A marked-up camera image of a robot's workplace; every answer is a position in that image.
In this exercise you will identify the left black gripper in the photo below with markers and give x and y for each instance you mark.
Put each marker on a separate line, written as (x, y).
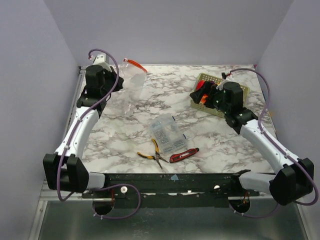
(112, 74)

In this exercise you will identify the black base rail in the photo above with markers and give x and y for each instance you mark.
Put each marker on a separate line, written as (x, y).
(170, 190)

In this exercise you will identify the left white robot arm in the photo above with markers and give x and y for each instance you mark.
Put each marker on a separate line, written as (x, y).
(64, 170)

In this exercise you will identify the clear plastic parts box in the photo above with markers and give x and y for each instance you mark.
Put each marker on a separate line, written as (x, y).
(167, 134)

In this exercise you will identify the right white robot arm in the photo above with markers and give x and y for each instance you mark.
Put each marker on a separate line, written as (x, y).
(293, 176)

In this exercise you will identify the red black utility knife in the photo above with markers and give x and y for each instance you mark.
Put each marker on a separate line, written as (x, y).
(183, 155)

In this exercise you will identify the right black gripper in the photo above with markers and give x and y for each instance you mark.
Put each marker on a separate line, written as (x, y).
(208, 92)

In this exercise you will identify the yellow handled pliers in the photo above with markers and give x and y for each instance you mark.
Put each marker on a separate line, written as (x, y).
(157, 157)

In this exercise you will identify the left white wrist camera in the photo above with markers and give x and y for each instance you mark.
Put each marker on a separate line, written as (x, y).
(102, 60)

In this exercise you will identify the red toy apple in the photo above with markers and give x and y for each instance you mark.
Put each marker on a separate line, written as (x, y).
(199, 84)

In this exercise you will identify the clear zip top bag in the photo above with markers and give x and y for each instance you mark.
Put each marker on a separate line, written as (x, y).
(134, 76)

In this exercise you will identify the beige perforated plastic basket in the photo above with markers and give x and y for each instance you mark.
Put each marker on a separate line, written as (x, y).
(219, 82)

